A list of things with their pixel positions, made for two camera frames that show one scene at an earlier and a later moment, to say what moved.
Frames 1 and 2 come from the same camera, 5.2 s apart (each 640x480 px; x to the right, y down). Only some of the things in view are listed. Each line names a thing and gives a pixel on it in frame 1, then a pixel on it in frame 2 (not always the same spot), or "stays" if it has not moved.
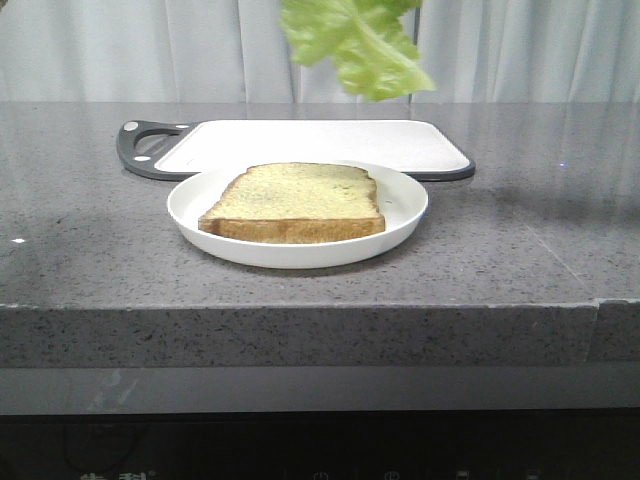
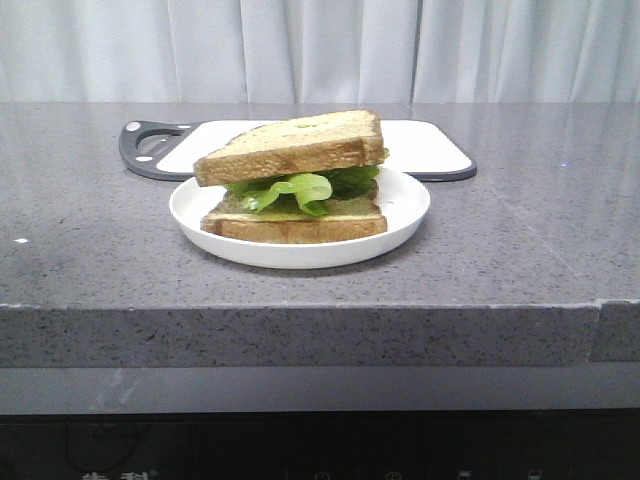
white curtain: [238, 52] stays
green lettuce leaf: [373, 43] -> [314, 191]
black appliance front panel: [474, 444] stays
